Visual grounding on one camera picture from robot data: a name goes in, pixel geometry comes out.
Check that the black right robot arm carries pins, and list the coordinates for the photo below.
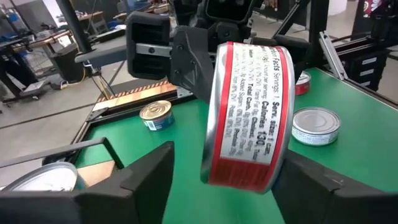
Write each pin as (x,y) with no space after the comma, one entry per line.
(317,31)

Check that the gold lid teal label can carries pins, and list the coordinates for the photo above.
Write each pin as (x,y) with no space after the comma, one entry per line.
(157,115)

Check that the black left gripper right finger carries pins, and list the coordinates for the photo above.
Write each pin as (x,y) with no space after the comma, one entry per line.
(311,199)

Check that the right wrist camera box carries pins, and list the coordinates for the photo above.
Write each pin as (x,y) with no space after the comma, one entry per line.
(228,9)

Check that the green nutrition label can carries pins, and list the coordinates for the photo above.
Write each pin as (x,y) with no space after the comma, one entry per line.
(315,124)

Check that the light blue cartoon label can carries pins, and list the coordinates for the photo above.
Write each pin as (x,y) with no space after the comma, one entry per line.
(46,179)

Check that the silver pull-tab can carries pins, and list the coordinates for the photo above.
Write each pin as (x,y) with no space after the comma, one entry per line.
(303,84)

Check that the pale gold lid can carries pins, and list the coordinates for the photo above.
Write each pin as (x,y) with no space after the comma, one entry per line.
(248,124)

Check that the grey desk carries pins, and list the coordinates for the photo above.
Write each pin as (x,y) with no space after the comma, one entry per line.
(102,56)

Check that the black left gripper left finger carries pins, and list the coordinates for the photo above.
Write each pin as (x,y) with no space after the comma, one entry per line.
(124,199)

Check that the black bin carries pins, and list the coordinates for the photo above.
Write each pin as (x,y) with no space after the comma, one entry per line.
(66,62)

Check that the green table mat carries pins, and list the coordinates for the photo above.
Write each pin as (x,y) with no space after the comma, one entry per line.
(357,102)

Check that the cluttered wooden workbench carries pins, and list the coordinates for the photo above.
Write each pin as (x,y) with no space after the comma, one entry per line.
(46,37)

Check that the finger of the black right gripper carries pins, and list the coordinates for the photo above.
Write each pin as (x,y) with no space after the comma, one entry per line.
(298,49)
(189,62)

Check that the wooden shelf with black legs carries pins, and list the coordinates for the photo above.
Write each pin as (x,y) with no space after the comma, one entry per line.
(96,172)

